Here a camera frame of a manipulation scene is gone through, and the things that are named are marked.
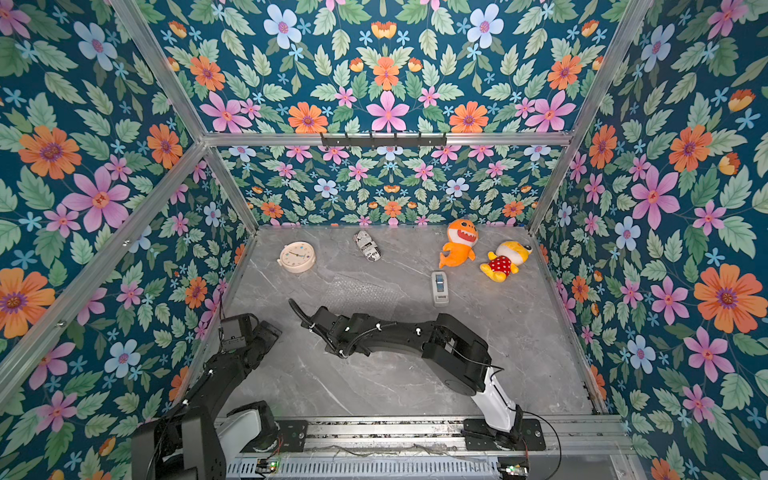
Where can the black hook rail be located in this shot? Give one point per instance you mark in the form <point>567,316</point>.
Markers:
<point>371,140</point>

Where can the pink round alarm clock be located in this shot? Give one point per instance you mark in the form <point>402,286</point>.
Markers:
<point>297,257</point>

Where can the orange shark plush toy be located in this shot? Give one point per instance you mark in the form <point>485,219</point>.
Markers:
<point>462,237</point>

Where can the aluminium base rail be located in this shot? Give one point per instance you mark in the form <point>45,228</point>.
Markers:
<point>569,446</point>

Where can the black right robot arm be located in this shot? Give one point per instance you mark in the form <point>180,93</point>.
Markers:
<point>453,352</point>

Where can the white tape dispenser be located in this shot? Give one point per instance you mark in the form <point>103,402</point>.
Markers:
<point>440,290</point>

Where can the yellow plush toy red shorts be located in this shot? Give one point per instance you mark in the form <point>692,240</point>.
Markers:
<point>506,260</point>

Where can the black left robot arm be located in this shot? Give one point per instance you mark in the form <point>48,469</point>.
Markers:
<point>185,443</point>

